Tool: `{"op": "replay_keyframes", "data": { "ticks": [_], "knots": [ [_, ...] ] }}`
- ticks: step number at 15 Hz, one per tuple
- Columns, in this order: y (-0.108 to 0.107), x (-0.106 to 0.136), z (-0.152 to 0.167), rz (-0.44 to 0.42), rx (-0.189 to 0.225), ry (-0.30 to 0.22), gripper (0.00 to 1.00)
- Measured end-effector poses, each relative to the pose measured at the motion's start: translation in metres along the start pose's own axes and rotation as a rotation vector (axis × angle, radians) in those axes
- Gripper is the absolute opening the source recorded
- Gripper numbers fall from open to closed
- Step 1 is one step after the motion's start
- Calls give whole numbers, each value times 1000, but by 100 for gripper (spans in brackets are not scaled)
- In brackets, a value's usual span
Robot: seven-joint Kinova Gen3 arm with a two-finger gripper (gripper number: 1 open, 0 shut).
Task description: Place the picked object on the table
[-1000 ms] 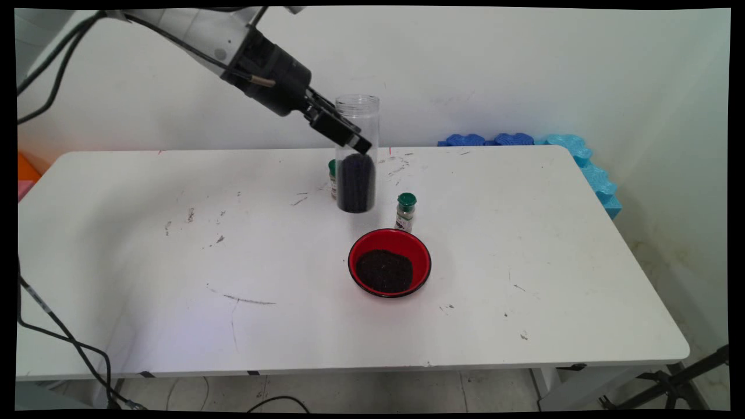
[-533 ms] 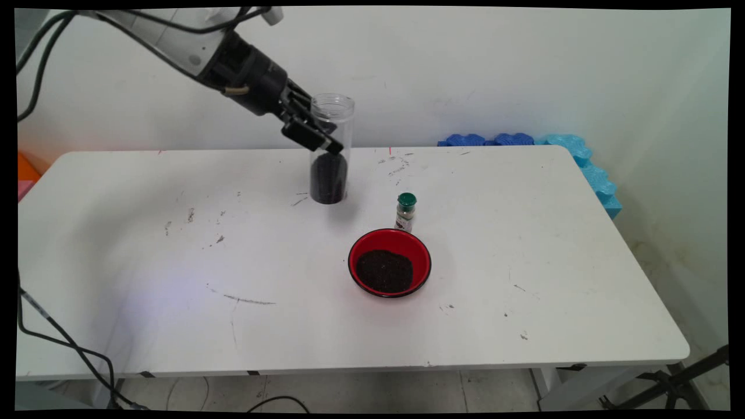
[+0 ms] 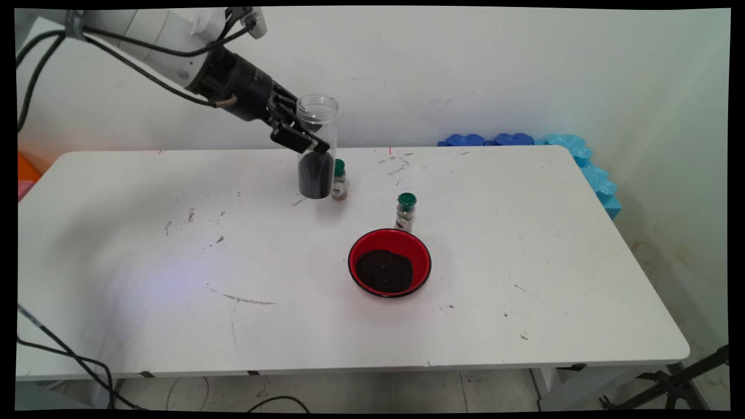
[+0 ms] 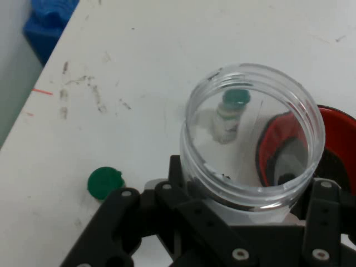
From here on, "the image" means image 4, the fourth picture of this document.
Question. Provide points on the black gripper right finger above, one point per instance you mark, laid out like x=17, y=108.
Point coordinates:
x=322, y=222

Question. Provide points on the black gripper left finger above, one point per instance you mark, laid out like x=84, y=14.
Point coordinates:
x=111, y=222

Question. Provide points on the clear plastic jar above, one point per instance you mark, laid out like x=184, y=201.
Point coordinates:
x=200, y=155

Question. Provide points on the green cap spice bottle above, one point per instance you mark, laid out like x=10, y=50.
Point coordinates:
x=228, y=122
x=104, y=182

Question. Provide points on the red bowl black rim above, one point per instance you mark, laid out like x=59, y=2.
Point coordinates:
x=339, y=125

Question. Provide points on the dark blue foam piece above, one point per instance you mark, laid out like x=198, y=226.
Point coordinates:
x=44, y=36

